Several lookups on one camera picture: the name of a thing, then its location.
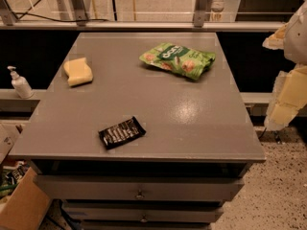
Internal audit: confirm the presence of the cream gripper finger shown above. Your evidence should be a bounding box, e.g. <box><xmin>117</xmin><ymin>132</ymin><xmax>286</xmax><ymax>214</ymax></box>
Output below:
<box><xmin>264</xmin><ymin>64</ymin><xmax>307</xmax><ymax>131</ymax></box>

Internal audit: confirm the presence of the cardboard box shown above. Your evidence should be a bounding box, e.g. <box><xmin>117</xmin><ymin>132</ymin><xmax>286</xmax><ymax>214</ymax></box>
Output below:
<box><xmin>0</xmin><ymin>168</ymin><xmax>51</xmax><ymax>230</ymax></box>

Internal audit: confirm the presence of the grey drawer cabinet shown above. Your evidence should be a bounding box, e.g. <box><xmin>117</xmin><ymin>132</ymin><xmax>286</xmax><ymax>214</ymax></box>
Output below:
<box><xmin>11</xmin><ymin>33</ymin><xmax>265</xmax><ymax>230</ymax></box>

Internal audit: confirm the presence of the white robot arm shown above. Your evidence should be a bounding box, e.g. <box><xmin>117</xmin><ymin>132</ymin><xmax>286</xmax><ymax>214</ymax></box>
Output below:
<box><xmin>262</xmin><ymin>1</ymin><xmax>307</xmax><ymax>131</ymax></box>

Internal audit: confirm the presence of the black snack bar wrapper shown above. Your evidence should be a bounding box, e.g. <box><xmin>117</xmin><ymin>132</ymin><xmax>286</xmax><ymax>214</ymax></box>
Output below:
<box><xmin>98</xmin><ymin>116</ymin><xmax>146</xmax><ymax>150</ymax></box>

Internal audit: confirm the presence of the black cable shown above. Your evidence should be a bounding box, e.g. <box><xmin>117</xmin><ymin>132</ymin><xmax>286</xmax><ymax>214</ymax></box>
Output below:
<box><xmin>12</xmin><ymin>11</ymin><xmax>111</xmax><ymax>24</ymax></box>

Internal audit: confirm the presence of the yellow sponge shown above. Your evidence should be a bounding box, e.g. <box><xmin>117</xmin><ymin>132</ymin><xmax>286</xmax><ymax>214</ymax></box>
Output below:
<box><xmin>63</xmin><ymin>57</ymin><xmax>93</xmax><ymax>87</ymax></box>

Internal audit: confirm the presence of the metal railing frame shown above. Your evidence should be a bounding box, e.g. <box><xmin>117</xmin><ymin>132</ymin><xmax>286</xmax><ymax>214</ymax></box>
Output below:
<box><xmin>0</xmin><ymin>0</ymin><xmax>307</xmax><ymax>34</ymax></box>

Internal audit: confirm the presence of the white pump lotion bottle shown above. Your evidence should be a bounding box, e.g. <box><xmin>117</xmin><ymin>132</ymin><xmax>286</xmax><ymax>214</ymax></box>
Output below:
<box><xmin>8</xmin><ymin>66</ymin><xmax>34</xmax><ymax>99</ymax></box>

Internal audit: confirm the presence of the green rice chip bag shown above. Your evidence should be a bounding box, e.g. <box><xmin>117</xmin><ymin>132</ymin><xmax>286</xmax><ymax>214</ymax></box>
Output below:
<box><xmin>139</xmin><ymin>43</ymin><xmax>216</xmax><ymax>81</ymax></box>

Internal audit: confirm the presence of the top grey drawer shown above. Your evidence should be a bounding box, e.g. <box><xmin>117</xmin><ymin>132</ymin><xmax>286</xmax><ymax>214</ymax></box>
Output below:
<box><xmin>34</xmin><ymin>175</ymin><xmax>244</xmax><ymax>201</ymax></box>

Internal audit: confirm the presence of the grey drawer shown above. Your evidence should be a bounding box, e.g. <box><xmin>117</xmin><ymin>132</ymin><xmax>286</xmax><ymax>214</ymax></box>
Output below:
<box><xmin>34</xmin><ymin>175</ymin><xmax>244</xmax><ymax>201</ymax></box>
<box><xmin>63</xmin><ymin>202</ymin><xmax>224</xmax><ymax>223</ymax></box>

